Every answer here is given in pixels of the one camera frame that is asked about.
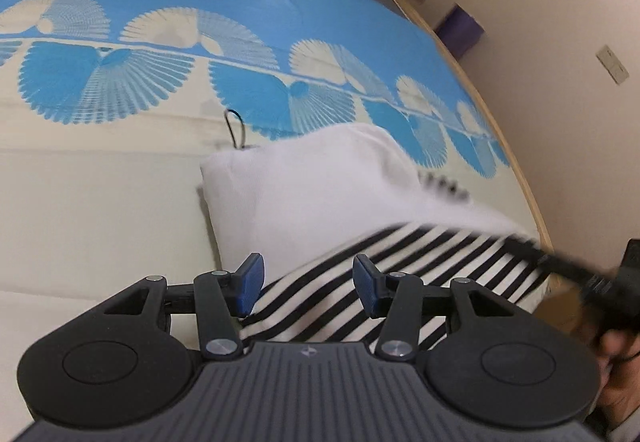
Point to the beige wall socket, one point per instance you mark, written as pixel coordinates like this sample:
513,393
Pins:
613,64

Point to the blue patterned blanket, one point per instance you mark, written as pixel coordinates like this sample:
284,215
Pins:
300,2

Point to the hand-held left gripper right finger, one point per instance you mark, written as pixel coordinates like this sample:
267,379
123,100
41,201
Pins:
363,289

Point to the black thin loop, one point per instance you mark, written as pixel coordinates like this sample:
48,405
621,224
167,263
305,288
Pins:
235,127

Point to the purple box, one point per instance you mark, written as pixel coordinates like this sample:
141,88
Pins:
459,29

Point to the black white striped sweater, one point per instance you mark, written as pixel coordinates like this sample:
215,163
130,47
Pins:
310,187

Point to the wooden bed frame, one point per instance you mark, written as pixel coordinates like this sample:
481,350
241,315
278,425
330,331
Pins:
500,122

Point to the person's right hand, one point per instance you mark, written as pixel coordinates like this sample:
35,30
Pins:
622,372

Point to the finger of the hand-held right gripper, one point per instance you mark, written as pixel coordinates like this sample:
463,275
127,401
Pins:
555,262

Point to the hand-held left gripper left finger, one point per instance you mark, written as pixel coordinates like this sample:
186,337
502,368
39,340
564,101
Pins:
251,283

